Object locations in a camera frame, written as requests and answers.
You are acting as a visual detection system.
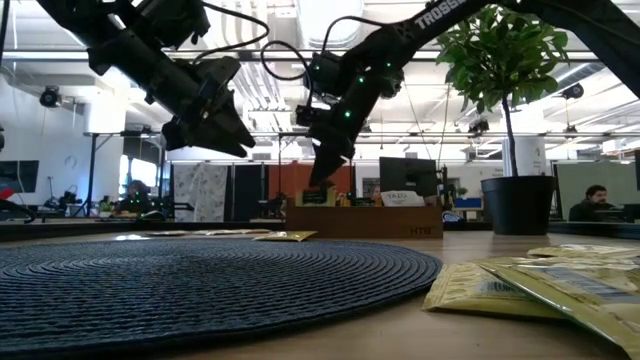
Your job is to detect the black computer monitor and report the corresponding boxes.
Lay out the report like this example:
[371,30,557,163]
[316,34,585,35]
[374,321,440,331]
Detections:
[378,156,440,197]

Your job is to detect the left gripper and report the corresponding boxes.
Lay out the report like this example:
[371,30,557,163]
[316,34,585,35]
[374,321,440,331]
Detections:
[88,30,257,159]

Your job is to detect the black partition panel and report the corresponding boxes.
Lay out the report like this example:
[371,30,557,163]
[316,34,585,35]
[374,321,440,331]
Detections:
[232,163,266,221]

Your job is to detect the orange partition wall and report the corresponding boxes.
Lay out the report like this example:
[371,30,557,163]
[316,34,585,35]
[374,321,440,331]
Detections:
[267,163,357,201]

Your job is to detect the grey partition panel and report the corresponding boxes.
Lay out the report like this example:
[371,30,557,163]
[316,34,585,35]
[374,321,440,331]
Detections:
[554,160,637,222]

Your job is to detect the background robot arms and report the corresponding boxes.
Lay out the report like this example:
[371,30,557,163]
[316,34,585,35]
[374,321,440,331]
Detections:
[43,184,84,216]

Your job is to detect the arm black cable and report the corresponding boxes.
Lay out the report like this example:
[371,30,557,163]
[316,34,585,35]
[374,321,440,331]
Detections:
[259,14,386,109]
[192,1,271,66]

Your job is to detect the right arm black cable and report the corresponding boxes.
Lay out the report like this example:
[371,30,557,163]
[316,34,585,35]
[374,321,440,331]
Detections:
[259,14,386,109]

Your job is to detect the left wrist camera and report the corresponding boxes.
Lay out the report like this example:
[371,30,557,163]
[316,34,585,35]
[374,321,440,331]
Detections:
[192,55,242,101]

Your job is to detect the tea packets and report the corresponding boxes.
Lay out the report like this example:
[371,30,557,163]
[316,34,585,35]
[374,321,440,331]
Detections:
[251,229,320,243]

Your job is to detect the wooden tea organizer box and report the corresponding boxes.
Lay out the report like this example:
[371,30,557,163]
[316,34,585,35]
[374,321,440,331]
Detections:
[284,192,445,240]

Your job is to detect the patterned fabric divider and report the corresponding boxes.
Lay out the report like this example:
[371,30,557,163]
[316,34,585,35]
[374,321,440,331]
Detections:
[172,163,230,223]

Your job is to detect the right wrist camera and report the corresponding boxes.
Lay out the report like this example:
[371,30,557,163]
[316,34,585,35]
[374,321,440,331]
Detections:
[293,103,322,128]

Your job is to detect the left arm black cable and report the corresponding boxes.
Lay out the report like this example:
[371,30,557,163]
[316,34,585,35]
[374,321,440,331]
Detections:
[192,1,271,66]

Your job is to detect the white round pillar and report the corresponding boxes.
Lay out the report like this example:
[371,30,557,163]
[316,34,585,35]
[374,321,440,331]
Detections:
[501,136,549,178]

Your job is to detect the round dark woven placemat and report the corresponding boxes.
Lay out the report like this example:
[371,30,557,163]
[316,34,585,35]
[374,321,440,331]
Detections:
[0,238,445,359]

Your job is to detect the person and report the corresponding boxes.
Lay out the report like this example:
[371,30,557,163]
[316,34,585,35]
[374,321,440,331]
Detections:
[115,179,161,220]
[569,184,624,224]

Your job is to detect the black wall screen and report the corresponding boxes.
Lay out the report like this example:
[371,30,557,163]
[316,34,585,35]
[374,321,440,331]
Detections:
[0,159,40,194]

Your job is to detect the potted green plant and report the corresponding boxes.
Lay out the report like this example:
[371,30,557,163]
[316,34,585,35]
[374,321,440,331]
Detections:
[433,0,572,237]

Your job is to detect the white tea packet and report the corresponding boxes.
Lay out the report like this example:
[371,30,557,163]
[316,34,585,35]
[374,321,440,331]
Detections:
[380,189,426,208]

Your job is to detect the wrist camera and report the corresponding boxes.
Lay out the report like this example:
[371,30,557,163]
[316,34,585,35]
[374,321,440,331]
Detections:
[192,55,242,101]
[293,103,322,128]

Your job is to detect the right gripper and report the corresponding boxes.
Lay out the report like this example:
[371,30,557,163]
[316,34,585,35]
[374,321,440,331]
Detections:
[309,79,381,187]

